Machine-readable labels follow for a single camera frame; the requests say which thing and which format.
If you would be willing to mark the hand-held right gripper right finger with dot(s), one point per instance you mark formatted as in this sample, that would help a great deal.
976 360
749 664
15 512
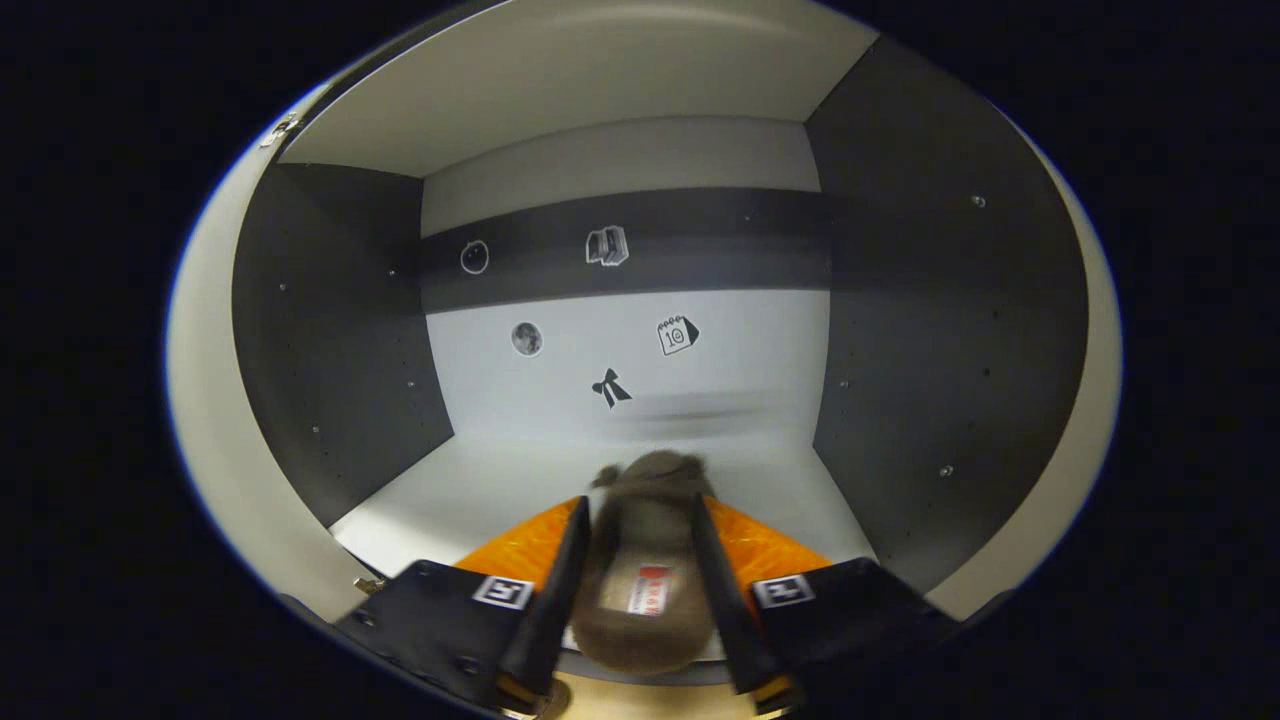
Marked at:
730 620

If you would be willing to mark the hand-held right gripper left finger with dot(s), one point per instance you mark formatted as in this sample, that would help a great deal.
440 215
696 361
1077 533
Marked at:
560 610

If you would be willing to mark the grey shoe cabinet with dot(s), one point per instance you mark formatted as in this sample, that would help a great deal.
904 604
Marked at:
750 340

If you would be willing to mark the brown fuzzy shoe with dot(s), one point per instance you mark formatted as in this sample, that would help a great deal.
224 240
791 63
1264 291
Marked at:
645 530

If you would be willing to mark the light grey cabinet door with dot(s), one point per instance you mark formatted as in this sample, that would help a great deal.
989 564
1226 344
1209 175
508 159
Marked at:
1070 450
215 430

